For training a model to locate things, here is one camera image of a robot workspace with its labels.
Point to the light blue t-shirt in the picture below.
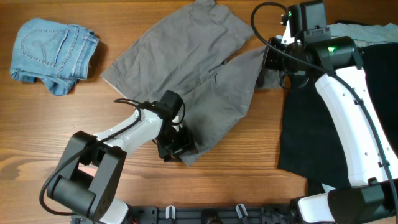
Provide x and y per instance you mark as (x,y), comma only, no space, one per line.
(364,36)

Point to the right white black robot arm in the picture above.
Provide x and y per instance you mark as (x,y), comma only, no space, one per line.
(336,67)

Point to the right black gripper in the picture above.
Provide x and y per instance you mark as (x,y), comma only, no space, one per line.
(269,61)

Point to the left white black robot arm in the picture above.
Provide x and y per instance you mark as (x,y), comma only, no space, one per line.
(88,173)

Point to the grey cotton shorts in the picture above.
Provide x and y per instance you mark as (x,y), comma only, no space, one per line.
(194,53)

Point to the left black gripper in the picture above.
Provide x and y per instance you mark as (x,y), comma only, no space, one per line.
(186,143)

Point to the black shorts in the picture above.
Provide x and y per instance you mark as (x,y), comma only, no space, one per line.
(309,144)

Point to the blue denim jeans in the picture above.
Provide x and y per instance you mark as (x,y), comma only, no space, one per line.
(57,54)

